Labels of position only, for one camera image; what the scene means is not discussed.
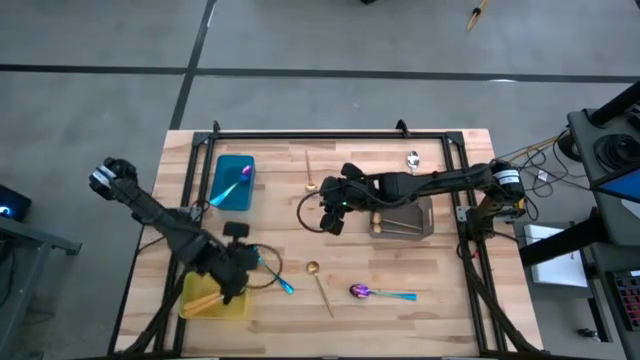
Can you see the laptop with blue screen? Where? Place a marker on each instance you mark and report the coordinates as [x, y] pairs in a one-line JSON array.
[[625, 187]]

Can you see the black keyboard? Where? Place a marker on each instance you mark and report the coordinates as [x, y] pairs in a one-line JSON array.
[[630, 300]]

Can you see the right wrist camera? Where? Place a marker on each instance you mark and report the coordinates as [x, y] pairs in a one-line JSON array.
[[332, 224]]

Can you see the grey plastic bin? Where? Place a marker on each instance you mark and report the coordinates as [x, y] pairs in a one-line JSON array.
[[415, 210]]

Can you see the teal plastic bin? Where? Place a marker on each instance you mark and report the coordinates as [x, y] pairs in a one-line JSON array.
[[225, 172]]

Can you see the black plug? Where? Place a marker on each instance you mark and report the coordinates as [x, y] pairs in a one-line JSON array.
[[587, 334]]

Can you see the black device with blue light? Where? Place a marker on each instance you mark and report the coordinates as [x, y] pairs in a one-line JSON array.
[[15, 200]]

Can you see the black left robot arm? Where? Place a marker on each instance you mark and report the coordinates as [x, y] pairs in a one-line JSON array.
[[165, 220]]

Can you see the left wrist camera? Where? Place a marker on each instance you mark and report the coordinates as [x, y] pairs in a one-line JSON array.
[[236, 230]]

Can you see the red clip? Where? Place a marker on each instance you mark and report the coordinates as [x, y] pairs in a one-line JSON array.
[[472, 254]]

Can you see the yellow plastic bin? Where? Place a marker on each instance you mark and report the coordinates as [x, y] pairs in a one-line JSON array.
[[192, 285]]

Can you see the black aluminium table frame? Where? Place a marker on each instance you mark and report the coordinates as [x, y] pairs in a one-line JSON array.
[[275, 135]]

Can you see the grey equipment cart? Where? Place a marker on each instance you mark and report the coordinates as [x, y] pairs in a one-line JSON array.
[[582, 150]]

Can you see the black stand beam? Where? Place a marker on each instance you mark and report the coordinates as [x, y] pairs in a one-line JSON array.
[[560, 242]]

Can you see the yellow connector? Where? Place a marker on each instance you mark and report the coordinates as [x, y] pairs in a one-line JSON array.
[[519, 204]]

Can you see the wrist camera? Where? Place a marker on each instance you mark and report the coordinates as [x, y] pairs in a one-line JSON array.
[[236, 230], [332, 224]]

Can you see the white box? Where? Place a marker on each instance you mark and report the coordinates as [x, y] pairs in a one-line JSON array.
[[555, 270]]

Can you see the grey side table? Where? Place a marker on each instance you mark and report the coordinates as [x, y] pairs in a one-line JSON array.
[[35, 237]]

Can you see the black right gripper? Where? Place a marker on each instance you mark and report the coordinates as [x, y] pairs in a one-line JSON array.
[[345, 192]]

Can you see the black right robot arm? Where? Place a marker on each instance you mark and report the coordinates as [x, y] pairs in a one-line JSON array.
[[440, 182]]

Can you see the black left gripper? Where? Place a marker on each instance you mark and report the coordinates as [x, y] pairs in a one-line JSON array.
[[232, 262]]

